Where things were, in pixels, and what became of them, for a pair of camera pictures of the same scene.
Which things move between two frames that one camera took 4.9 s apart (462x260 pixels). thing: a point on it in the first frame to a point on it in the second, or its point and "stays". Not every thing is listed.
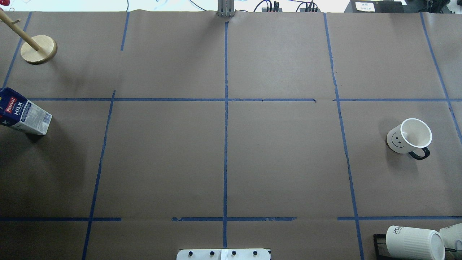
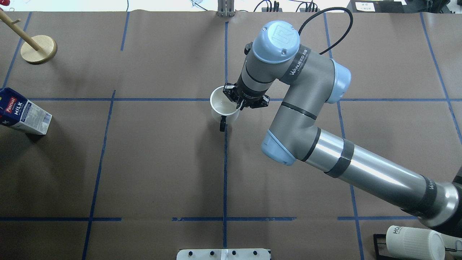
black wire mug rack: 378,256 stays
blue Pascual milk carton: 16,110 stays
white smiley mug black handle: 412,136 to 223,123
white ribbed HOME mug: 403,243 stays
